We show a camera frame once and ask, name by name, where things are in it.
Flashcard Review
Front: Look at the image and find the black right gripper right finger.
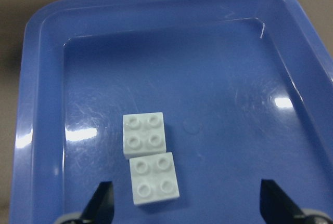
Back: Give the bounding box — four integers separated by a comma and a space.
260, 179, 330, 224

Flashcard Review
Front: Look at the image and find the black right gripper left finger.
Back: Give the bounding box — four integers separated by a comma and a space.
56, 181, 115, 224

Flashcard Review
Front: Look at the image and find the white block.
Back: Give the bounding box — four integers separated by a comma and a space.
123, 112, 167, 160
129, 152, 180, 206

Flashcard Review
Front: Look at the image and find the blue plastic tray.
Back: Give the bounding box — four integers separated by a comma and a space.
9, 0, 332, 223

